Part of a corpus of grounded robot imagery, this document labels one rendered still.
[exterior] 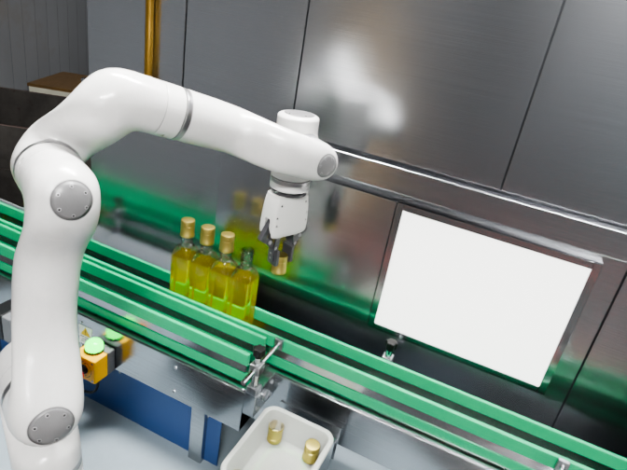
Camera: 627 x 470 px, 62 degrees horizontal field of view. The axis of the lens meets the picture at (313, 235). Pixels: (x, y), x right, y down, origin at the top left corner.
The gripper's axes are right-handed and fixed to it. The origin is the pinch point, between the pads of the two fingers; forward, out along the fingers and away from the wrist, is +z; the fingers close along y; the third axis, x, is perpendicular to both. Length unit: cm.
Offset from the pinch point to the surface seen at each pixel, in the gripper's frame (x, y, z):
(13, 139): -276, -22, 56
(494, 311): 37.8, -31.7, 4.7
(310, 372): 11.7, -3.4, 27.1
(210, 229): -19.3, 5.7, 1.2
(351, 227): 4.2, -17.8, -4.7
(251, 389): 8.1, 11.1, 27.5
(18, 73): -447, -76, 49
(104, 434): -26, 30, 59
